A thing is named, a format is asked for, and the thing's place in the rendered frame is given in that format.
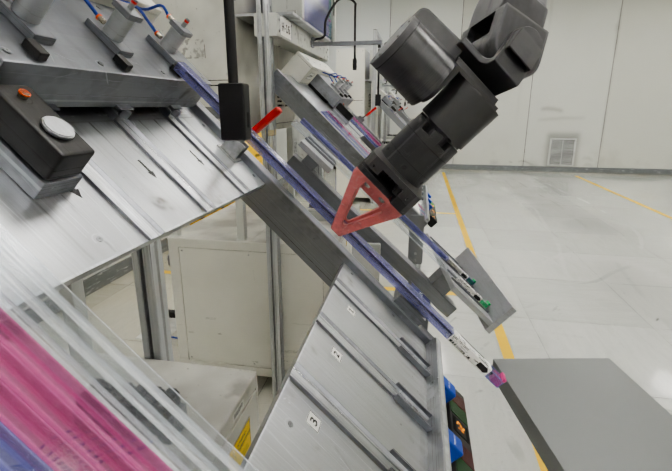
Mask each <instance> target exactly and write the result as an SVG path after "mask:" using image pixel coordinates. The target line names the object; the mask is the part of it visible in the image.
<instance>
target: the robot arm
mask: <svg viewBox="0 0 672 471"><path fill-rule="evenodd" d="M547 14H548V9H547V0H479V1H478V3H477V5H476V7H475V10H474V12H473V15H472V18H471V21H470V24H469V27H468V29H467V30H466V31H464V32H463V34H462V37H461V39H459V38H458V37H457V36H456V35H455V34H454V33H453V32H452V31H451V30H450V29H449V28H448V27H447V26H446V25H445V24H444V23H443V22H442V21H441V20H440V19H439V18H438V17H437V16H436V15H435V14H434V13H433V12H432V11H431V10H429V9H427V8H421V9H419V10H418V11H417V12H416V13H415V14H414V15H412V16H411V17H410V18H409V19H408V20H407V21H406V22H405V23H403V24H402V25H401V26H400V27H399V28H398V29H397V31H396V32H395V33H394V34H393V35H392V36H391V37H390V38H389V39H388V41H387V42H385V43H384V45H383V46H382V47H381V49H380V50H379V51H378V52H377V54H376V55H375V56H374V57H373V59H372V60H371V62H370V64H371V65H372V66H373V67H374V68H375V69H376V70H377V71H378V72H379V73H380V74H381V75H382V76H383V77H384V78H385V79H386V80H387V81H388V82H389V83H390V84H391V85H392V86H393V87H394V88H395V89H396V90H397V91H398V92H399V93H400V94H401V96H402V97H403V98H404V99H405V100H406V101H407V102H408V103H409V104H410V105H411V106H414V105H416V104H418V103H420V102H422V103H424V102H427V101H428V100H430V99H431V98H433V97H434V96H435V95H436V94H437V93H438V92H439V91H440V90H441V89H442V90H441V91H440V92H439V93H438V94H437V95H436V96H435V97H434V98H433V99H432V100H431V101H430V102H429V103H428V104H427V105H426V106H425V107H424V108H423V109H422V111H423V112H424V113H425V114H426V115H427V116H428V117H427V116H426V115H425V114H424V113H423V112H421V113H420V114H419V115H418V116H417V117H416V118H415V119H414V118H413V119H412V120H411V121H410V122H409V123H408V124H407V125H406V126H405V127H404V128H403V129H402V130H401V131H400V132H399V133H398V134H397V135H396V136H395V137H394V138H393V139H392V140H391V141H390V142H389V143H388V144H387V145H385V144H384V143H383V144H382V145H381V146H379V147H377V148H376V149H375V150H373V151H372V152H371V153H370V154H369V155H368V156H367V157H366V158H365V159H364V160H363V161H362V162H361V163H360V164H359V165H358V166H357V167H356V168H355V169H354V171H353V173H352V175H351V178H350V180H349V183H348V186H347V188H346V191H345V193H344V196H343V198H342V201H341V204H340V206H339V208H338V211H337V213H336V216H335V218H334V220H333V223H332V225H331V229H332V230H333V231H334V232H335V233H336V234H337V235H338V236H343V235H346V234H349V233H352V232H355V231H357V230H360V229H363V228H366V227H370V226H373V225H376V224H380V223H383V222H386V221H390V220H393V219H396V218H399V217H401V216H402V215H405V214H406V213H407V212H408V211H409V210H410V209H411V208H412V207H414V206H415V205H416V204H417V203H418V202H419V201H420V200H421V197H422V185H424V184H425V183H426V182H427V181H428V180H429V179H430V178H431V177H432V176H433V175H434V174H436V173H437V172H438V171H439V170H440V169H441V168H442V167H443V166H444V165H445V164H446V163H447V162H449V161H450V160H451V159H452V157H453V156H454V155H455V154H457V153H458V151H457V150H458V149H460V150H462V149H463V148H464V147H465V146H466V145H467V144H468V143H469V142H470V141H471V140H473V139H474V138H475V137H476V136H477V135H478V134H479V133H480V132H481V131H482V130H483V129H485V128H486V127H487V126H488V125H489V124H490V123H491V122H492V121H493V120H494V119H495V118H497V117H498V113H497V112H496V111H497V110H498V108H497V106H496V105H495V104H496V103H497V101H498V99H497V98H496V97H495V96H496V95H499V94H501V93H503V92H506V91H508V90H511V89H513V88H515V87H517V86H519V85H520V83H521V81H522V80H523V79H525V78H527V77H529V76H531V75H533V74H534V73H535V72H536V71H537V69H538V67H539V65H540V62H541V59H542V55H543V52H544V48H545V45H546V41H547V37H548V34H549V32H548V31H547V30H545V29H544V24H545V21H546V17H547ZM453 146H454V147H455V148H456V149H457V150H456V149H455V148H454V147H453ZM360 188H362V189H363V190H364V191H365V192H366V193H367V194H368V195H369V196H370V197H371V198H372V199H373V200H374V201H375V202H376V203H377V204H378V206H379V207H377V208H375V209H373V210H370V211H368V212H366V213H364V214H362V215H359V216H357V217H355V218H352V219H350V220H349V219H347V215H348V212H349V210H350V208H351V206H352V204H353V201H354V199H355V197H356V195H357V193H358V191H359V189H360ZM344 220H345V221H346V222H347V223H348V224H345V223H344V222H343V221H344Z"/></svg>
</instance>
